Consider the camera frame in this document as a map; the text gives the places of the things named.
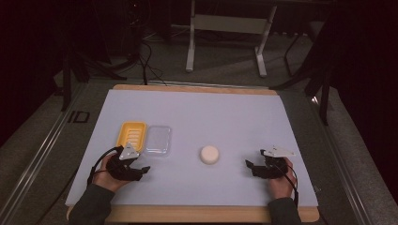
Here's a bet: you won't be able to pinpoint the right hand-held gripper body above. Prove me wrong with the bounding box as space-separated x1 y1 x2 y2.
258 144 297 180

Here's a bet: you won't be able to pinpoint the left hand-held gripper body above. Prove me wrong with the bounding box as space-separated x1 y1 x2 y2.
105 142 143 182

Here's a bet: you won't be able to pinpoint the clear plastic container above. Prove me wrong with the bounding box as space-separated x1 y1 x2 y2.
144 125 173 158

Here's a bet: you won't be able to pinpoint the yellow soap dish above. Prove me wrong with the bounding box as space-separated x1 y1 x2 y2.
115 121 148 154

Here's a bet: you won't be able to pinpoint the round white soap bar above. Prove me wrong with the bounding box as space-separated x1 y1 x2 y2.
199 144 221 166

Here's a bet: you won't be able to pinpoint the person's right hand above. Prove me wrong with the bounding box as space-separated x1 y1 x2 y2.
267 157 297 200

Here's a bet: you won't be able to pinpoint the person's left hand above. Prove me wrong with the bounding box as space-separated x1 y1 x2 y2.
91 153 132 193

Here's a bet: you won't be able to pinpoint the wooden table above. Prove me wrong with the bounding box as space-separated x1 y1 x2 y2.
65 83 321 224

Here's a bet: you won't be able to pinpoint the white table mat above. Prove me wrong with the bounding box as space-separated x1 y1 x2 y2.
65 88 320 208

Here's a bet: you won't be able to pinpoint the black metal stand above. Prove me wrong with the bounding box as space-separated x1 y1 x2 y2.
269 12 337 127

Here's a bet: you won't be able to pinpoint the dark curtain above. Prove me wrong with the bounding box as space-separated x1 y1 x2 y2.
328 0 398 201
0 0 69 148

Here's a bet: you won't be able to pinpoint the white metal stand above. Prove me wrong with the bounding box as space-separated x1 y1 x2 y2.
185 0 279 79

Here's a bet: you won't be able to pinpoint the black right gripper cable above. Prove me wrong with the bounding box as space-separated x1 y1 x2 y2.
270 161 300 208

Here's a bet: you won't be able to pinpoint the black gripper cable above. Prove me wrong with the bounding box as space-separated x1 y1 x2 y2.
270 161 300 208
85 145 124 188

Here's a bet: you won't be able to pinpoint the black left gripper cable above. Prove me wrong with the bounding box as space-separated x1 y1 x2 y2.
85 145 124 188

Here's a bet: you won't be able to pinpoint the metal floor rail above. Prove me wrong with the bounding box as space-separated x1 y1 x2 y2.
0 82 89 225
308 93 376 225

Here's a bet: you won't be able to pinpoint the black floor cables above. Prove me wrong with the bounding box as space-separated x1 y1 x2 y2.
136 40 168 86

